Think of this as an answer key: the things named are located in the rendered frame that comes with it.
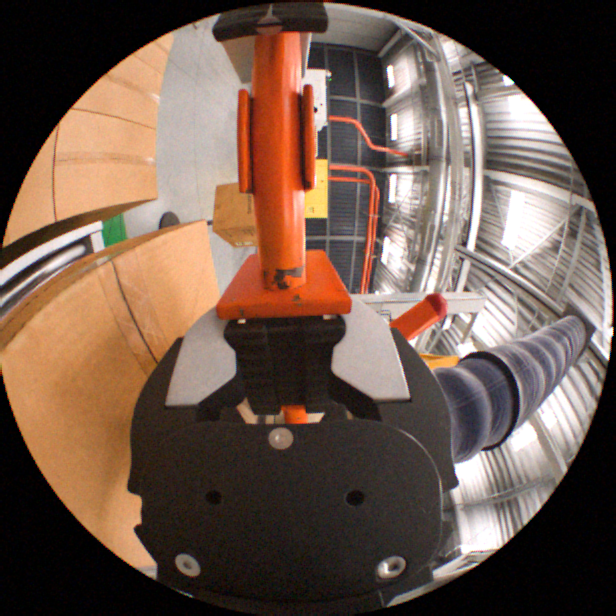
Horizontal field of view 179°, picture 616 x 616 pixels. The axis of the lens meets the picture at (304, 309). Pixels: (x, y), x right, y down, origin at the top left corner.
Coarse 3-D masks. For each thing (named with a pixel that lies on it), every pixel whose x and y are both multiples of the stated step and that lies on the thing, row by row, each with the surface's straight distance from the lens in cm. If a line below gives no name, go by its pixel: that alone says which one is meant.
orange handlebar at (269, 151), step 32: (256, 64) 11; (288, 64) 11; (256, 96) 10; (288, 96) 9; (256, 128) 9; (288, 128) 9; (256, 160) 9; (288, 160) 8; (256, 192) 8; (288, 192) 8; (256, 224) 9; (288, 224) 8; (288, 256) 8; (288, 288) 9; (288, 416) 17
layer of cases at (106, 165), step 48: (144, 48) 139; (96, 96) 102; (144, 96) 124; (48, 144) 83; (96, 144) 93; (144, 144) 114; (48, 192) 77; (96, 192) 86; (144, 192) 106; (48, 240) 109
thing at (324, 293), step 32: (256, 256) 15; (320, 256) 14; (256, 288) 9; (320, 288) 9; (256, 320) 9; (288, 320) 8; (320, 320) 8; (256, 352) 9; (288, 352) 10; (320, 352) 9; (256, 384) 10; (288, 384) 11; (320, 384) 10
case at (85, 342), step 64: (128, 256) 18; (192, 256) 28; (64, 320) 15; (128, 320) 18; (192, 320) 27; (64, 384) 15; (128, 384) 18; (64, 448) 15; (128, 448) 19; (128, 512) 20
